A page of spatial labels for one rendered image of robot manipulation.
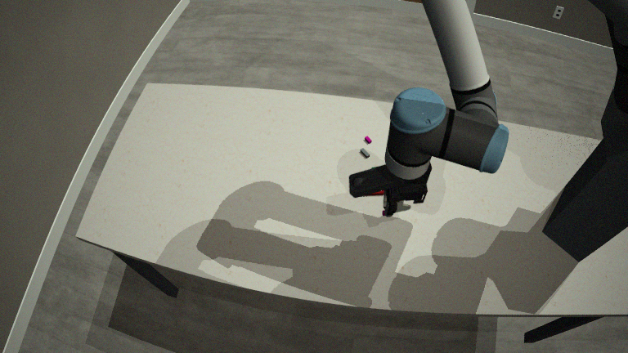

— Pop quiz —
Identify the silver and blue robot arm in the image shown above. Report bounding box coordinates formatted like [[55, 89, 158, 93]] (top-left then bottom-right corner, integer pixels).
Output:
[[349, 0, 628, 198]]

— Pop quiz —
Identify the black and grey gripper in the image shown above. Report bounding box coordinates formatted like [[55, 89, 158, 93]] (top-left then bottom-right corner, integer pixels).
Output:
[[384, 163, 432, 217]]

